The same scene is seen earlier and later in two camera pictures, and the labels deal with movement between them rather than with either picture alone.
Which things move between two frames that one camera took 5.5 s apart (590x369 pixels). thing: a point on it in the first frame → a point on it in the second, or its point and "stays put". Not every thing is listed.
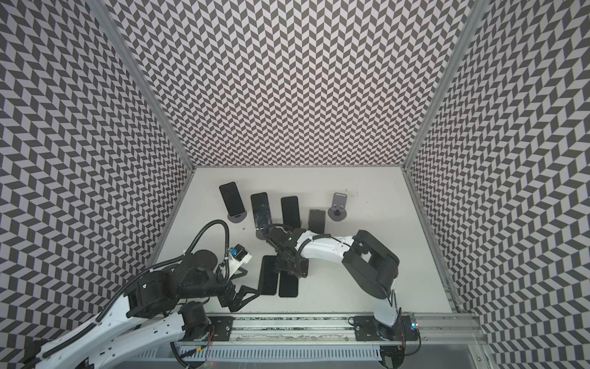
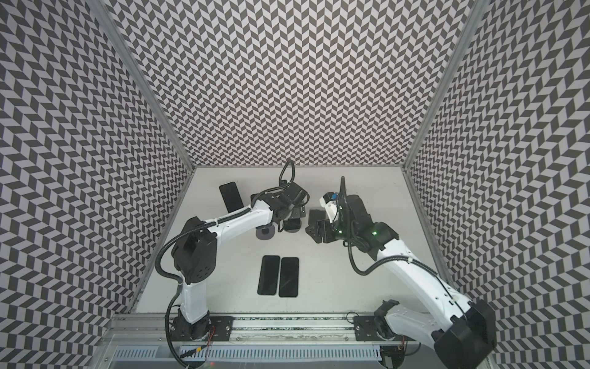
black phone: (233, 201) stays put
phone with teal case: (288, 284) stays put
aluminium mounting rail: (432, 328) stays put
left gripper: (227, 299) → (300, 211)
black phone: (268, 281) stays put
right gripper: (290, 264) → (323, 227)
